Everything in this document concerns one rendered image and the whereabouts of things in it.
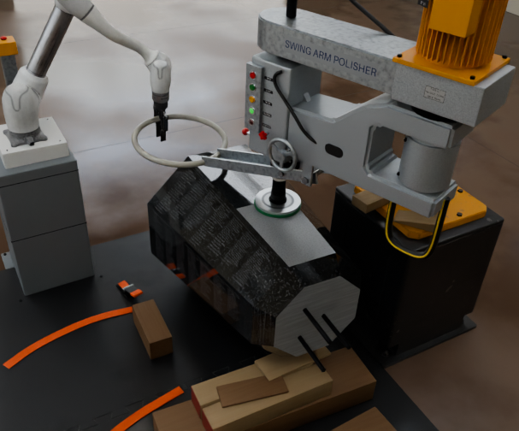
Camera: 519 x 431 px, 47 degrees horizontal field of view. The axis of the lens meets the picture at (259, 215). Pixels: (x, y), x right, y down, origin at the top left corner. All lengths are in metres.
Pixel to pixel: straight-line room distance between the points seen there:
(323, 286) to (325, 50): 0.94
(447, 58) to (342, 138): 0.52
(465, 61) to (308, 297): 1.11
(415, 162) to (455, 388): 1.45
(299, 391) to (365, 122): 1.23
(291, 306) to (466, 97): 1.08
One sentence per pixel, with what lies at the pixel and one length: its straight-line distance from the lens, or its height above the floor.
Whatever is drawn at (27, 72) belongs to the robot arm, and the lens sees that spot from 3.35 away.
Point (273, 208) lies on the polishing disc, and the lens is 2.72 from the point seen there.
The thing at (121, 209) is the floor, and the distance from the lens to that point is 4.23.
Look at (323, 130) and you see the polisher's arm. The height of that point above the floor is 1.34.
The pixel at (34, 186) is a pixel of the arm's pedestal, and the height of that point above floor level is 0.70.
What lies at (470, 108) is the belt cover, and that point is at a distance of 1.98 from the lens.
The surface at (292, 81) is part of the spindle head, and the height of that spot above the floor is 1.49.
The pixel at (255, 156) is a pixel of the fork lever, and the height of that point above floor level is 0.98.
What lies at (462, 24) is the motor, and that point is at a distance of 1.88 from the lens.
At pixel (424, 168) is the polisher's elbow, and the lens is 2.16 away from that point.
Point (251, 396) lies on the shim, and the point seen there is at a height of 0.26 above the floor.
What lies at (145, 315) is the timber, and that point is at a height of 0.13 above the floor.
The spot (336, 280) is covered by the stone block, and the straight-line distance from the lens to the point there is 2.52.
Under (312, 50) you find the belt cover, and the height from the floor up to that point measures 1.64.
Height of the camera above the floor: 2.40
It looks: 35 degrees down
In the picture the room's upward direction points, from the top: 3 degrees clockwise
